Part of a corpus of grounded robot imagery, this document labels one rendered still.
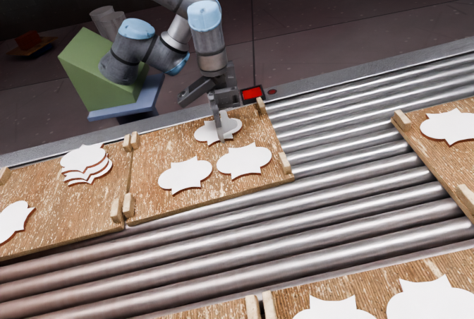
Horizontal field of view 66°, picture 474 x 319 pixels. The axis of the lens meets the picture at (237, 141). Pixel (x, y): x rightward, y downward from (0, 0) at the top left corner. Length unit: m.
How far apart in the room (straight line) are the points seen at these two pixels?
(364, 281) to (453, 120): 0.48
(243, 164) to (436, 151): 0.44
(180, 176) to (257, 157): 0.20
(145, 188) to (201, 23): 0.43
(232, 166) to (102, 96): 0.76
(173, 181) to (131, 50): 0.64
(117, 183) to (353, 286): 0.64
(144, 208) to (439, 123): 0.74
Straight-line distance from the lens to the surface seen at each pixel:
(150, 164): 1.04
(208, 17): 0.87
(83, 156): 1.15
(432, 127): 0.98
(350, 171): 0.90
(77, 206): 1.04
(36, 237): 1.04
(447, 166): 0.90
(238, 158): 0.93
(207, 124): 1.09
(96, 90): 1.52
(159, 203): 0.91
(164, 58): 1.42
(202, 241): 0.82
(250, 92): 1.21
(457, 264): 0.75
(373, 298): 0.69
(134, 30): 1.40
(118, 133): 1.27
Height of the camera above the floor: 1.55
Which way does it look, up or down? 38 degrees down
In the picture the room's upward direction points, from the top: 16 degrees counter-clockwise
